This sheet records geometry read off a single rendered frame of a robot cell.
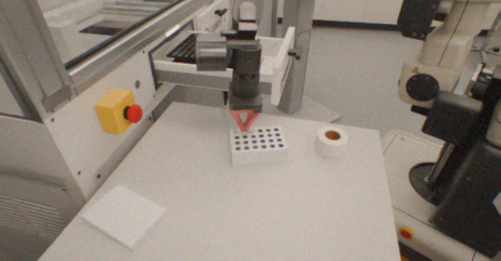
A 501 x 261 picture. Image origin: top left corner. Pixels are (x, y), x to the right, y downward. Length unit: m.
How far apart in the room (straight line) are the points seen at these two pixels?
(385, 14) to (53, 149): 3.79
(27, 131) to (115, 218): 0.21
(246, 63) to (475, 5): 0.76
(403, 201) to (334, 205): 0.77
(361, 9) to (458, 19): 2.87
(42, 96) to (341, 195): 0.56
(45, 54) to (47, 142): 0.15
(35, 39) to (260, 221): 0.47
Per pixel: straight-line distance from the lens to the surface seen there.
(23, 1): 0.55
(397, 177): 1.44
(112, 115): 0.64
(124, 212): 0.60
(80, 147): 0.64
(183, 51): 0.85
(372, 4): 3.96
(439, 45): 1.12
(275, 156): 0.65
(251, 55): 0.56
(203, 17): 1.07
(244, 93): 0.59
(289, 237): 0.55
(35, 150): 0.66
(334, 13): 3.93
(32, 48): 0.55
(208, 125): 0.77
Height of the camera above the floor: 1.22
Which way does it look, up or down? 37 degrees down
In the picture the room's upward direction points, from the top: straight up
